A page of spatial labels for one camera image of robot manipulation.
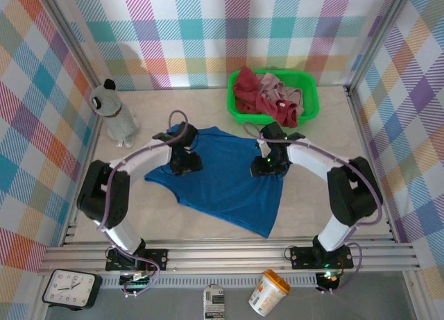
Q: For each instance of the green plastic basket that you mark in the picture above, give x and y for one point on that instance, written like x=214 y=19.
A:
x=236 y=108

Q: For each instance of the blue tank top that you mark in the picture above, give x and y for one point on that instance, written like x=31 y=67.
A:
x=225 y=188

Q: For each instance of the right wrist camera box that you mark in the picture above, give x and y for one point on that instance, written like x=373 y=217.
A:
x=272 y=130

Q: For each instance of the grey plush dog toy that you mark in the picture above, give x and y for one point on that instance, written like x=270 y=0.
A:
x=116 y=115

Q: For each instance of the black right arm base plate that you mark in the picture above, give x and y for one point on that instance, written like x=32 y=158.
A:
x=301 y=257

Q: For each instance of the aluminium side rail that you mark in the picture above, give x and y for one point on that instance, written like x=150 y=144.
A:
x=364 y=143
x=90 y=150

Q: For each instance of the white cup orange lid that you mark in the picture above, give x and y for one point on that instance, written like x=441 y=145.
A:
x=267 y=295

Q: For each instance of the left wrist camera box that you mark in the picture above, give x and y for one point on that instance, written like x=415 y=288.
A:
x=188 y=134

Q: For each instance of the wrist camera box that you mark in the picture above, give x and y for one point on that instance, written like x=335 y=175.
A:
x=272 y=130
x=188 y=134

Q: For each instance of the red tank top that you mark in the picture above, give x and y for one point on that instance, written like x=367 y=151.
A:
x=263 y=106

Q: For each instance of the pink tank top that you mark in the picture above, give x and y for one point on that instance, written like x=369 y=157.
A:
x=270 y=84

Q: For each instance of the black alarm clock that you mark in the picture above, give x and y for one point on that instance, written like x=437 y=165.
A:
x=69 y=288

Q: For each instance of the aluminium frame post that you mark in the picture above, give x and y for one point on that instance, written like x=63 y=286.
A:
x=71 y=39
x=378 y=39

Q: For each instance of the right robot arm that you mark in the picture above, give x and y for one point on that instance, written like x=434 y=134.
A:
x=312 y=157

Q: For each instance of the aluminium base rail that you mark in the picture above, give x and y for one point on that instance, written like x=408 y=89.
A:
x=225 y=255

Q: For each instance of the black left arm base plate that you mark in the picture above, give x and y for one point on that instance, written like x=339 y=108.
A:
x=156 y=255

